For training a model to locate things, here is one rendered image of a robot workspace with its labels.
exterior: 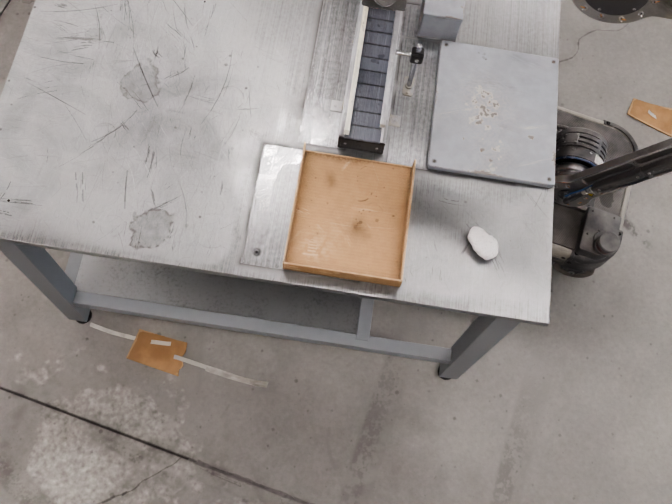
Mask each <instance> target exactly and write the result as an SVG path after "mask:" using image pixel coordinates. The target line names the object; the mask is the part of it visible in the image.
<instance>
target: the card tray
mask: <svg viewBox="0 0 672 504"><path fill-rule="evenodd" d="M415 168H416V159H415V160H414V163H413V166H405V165H399V164H393V163H387V162H380V161H374V160H368V159H361V158H355V157H349V156H342V155H336V154H330V153H323V152H317V151H311V150H306V142H304V147H303V152H302V158H301V163H300V169H299V175H298V180H297V186H296V191H295V197H294V202H293V208H292V213H291V219H290V225H289V230H288V236H287V241H286V247H285V252H284V258H283V269H285V270H292V271H298V272H304V273H311V274H317V275H324V276H330V277H336V278H343V279H349V280H356V281H362V282H368V283H375V284H381V285H388V286H394V287H400V286H401V284H402V282H403V273H404V264H405V255H406V247H407V238H408V229H409V220H410V211H411V203H412V194H413V185H414V176H415Z"/></svg>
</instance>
